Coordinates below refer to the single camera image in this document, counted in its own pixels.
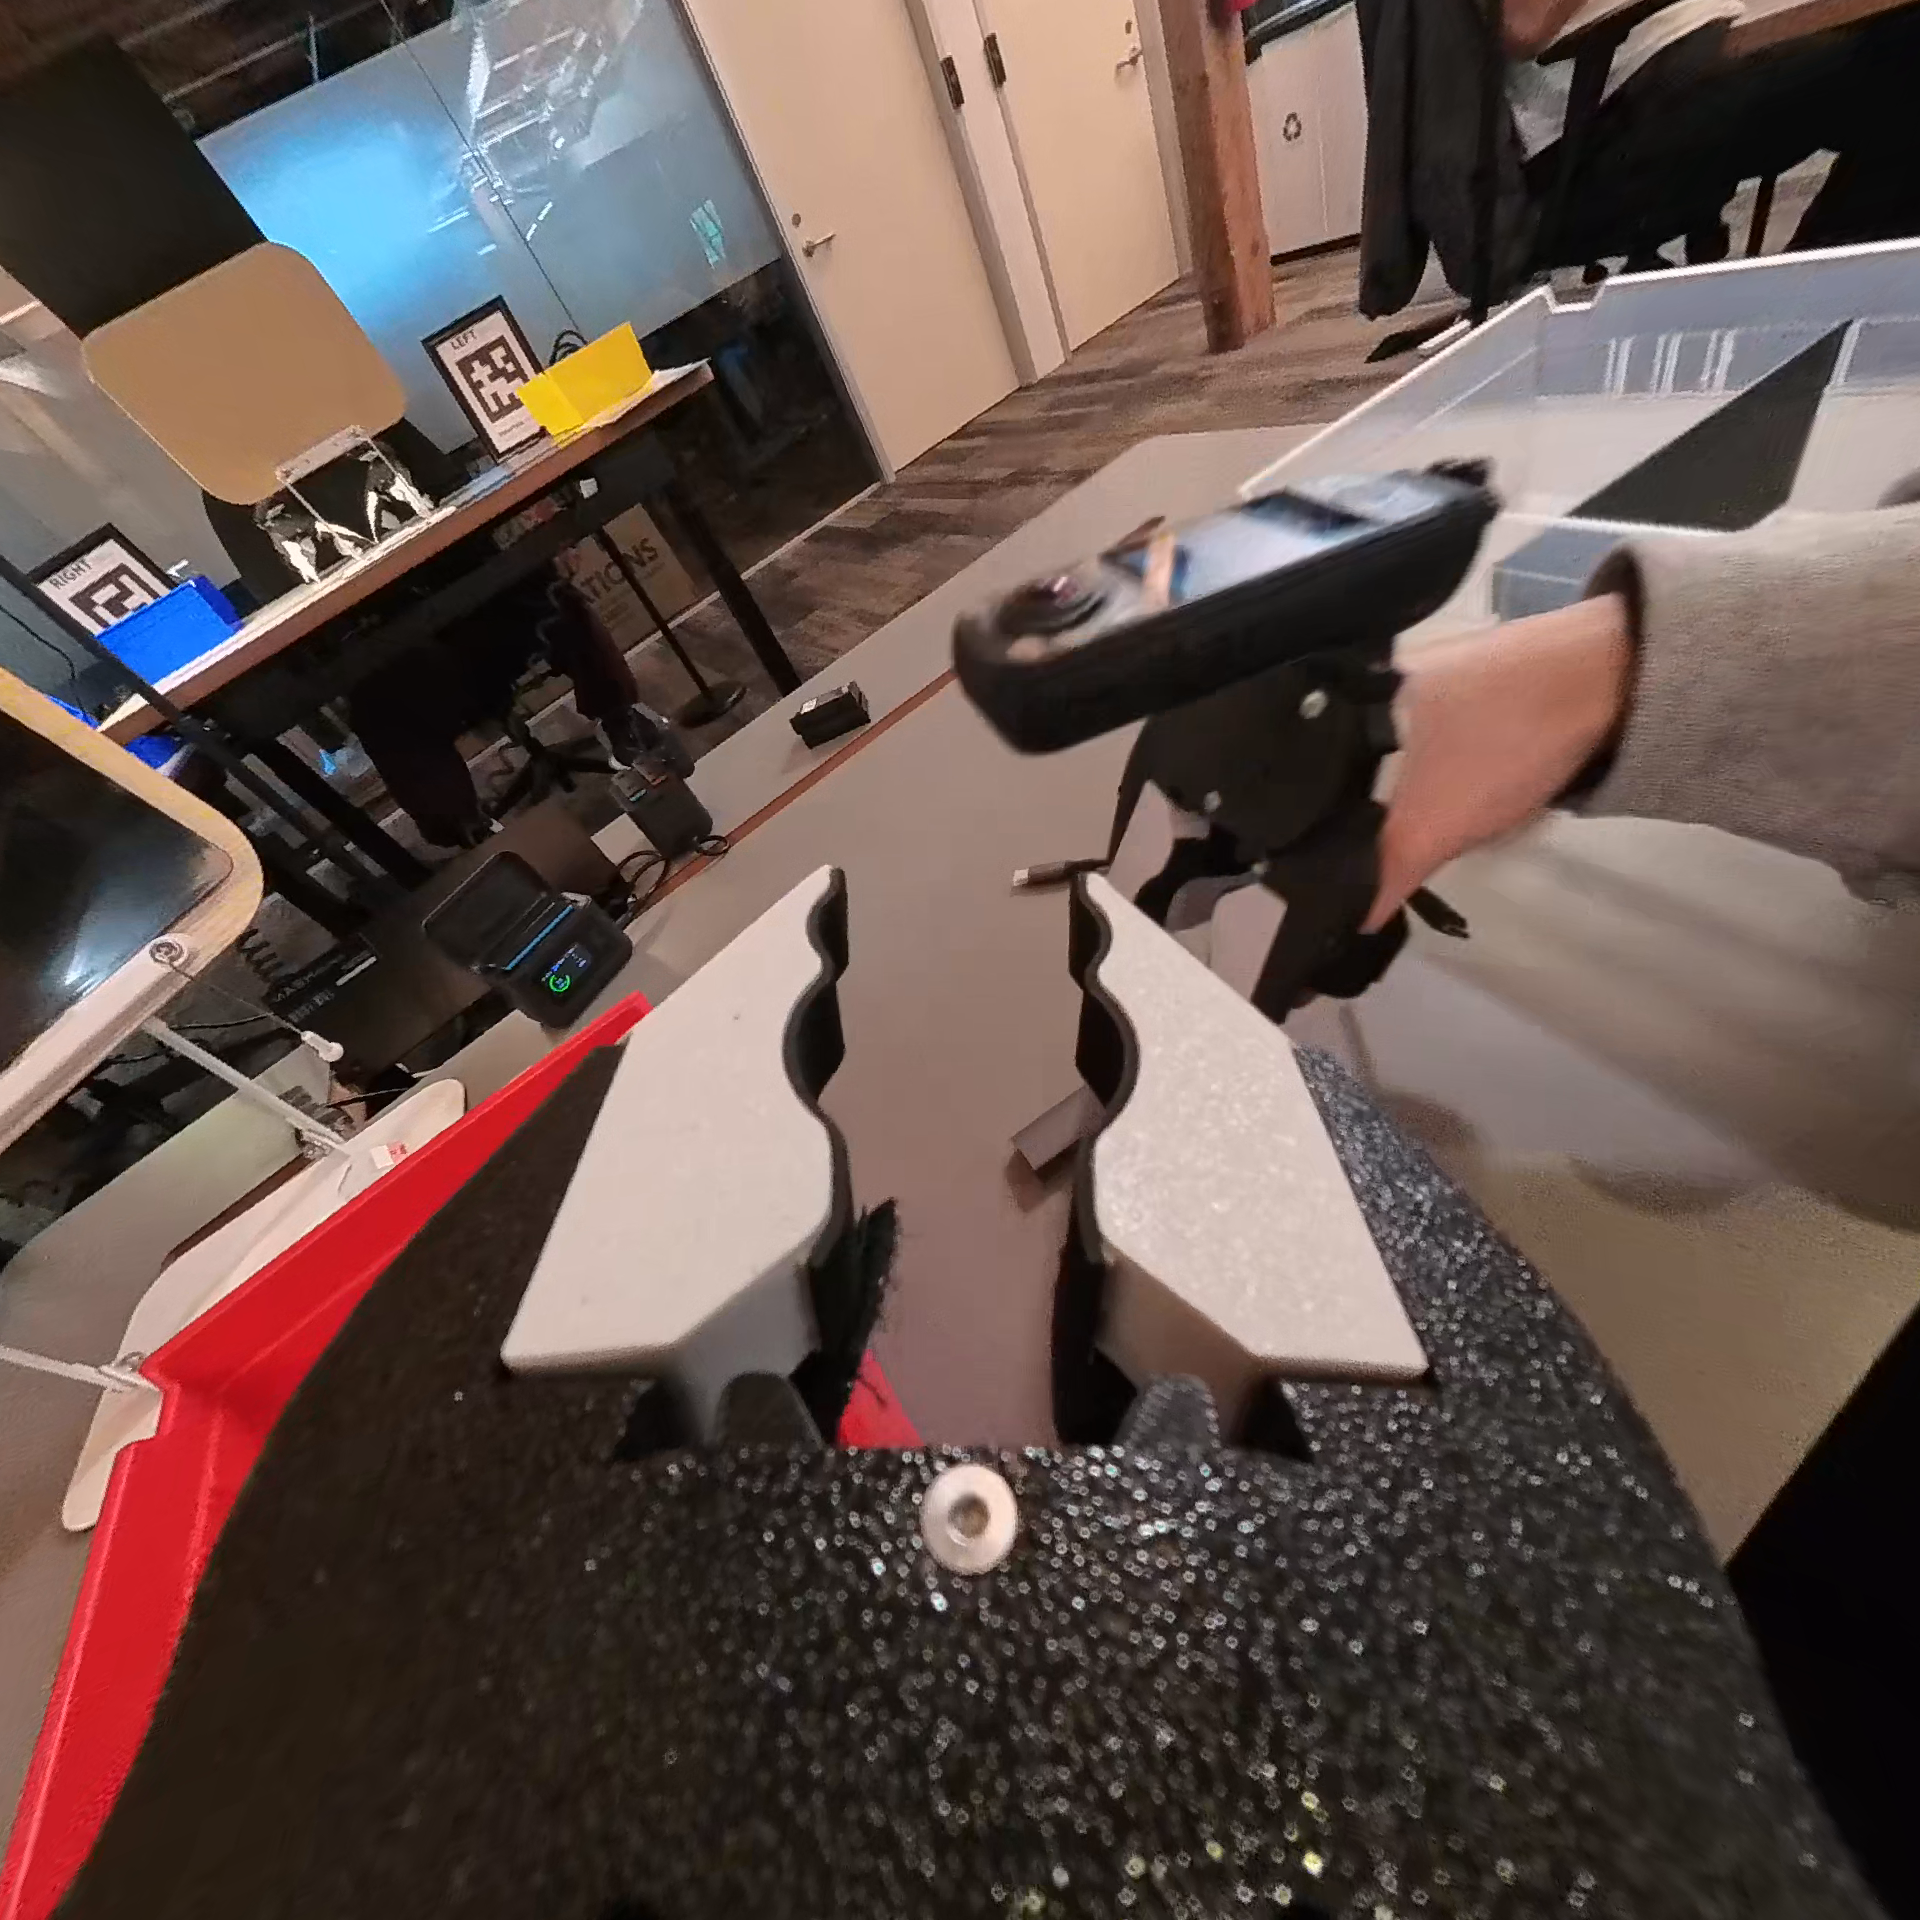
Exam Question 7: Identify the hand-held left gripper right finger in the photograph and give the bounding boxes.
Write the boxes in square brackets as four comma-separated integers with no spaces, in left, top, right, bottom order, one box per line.
[1053,873,1430,1449]

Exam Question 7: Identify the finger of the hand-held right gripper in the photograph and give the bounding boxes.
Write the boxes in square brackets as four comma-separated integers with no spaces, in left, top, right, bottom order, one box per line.
[1107,731,1281,936]

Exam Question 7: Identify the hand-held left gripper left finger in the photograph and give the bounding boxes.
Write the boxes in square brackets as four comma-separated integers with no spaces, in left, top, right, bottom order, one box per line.
[498,863,902,1446]

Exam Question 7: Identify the person's right forearm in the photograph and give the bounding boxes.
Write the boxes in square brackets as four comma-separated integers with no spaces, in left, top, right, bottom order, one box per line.
[1558,508,1920,921]

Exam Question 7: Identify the person's right hand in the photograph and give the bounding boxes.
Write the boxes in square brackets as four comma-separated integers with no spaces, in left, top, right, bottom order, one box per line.
[1366,590,1642,936]

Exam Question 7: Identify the black power station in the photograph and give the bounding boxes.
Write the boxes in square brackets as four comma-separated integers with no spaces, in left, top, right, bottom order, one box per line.
[422,854,636,1031]

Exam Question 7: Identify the black power adapter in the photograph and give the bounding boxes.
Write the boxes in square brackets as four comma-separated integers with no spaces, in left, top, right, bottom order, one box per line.
[609,758,717,859]

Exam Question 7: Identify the white door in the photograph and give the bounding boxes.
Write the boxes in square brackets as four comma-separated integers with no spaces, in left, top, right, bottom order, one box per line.
[977,0,1192,358]
[681,0,1024,475]

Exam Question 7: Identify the white cabinet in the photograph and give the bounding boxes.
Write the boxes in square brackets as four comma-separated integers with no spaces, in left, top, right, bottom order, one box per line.
[1246,16,1370,265]

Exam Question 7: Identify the clear plastic bin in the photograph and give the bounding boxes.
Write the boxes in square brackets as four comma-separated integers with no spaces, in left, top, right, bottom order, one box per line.
[1242,238,1920,633]

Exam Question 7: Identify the black jacket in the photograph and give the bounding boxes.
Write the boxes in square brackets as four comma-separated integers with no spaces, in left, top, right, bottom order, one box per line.
[1357,0,1550,328]

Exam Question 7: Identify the red plastic bin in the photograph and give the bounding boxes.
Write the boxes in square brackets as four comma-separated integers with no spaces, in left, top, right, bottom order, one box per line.
[0,990,923,1920]

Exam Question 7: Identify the wooden framed dark panel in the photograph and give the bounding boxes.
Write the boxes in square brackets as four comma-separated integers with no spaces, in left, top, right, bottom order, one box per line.
[0,667,267,1158]

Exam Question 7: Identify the yellow bin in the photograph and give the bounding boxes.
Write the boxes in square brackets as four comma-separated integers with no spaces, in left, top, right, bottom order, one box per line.
[517,322,657,441]

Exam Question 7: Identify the wooden desk black legs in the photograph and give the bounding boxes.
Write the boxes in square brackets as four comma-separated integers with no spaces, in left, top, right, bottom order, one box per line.
[89,360,808,905]

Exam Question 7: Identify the clear acrylic stand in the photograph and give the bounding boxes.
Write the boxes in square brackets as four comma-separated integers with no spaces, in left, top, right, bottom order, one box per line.
[252,427,441,584]

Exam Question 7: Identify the blue bin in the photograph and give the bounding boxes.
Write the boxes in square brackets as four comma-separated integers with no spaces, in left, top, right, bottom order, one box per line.
[97,576,243,682]

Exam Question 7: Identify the black white tag sign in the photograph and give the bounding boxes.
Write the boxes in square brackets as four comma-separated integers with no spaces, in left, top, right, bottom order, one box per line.
[30,526,173,643]
[422,298,545,457]

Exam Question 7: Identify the small beige panel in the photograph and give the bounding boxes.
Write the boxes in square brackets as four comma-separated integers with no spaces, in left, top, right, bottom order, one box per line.
[82,242,409,510]

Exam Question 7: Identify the wooden post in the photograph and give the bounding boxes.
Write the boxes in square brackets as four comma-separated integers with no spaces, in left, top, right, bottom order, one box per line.
[1155,0,1281,358]

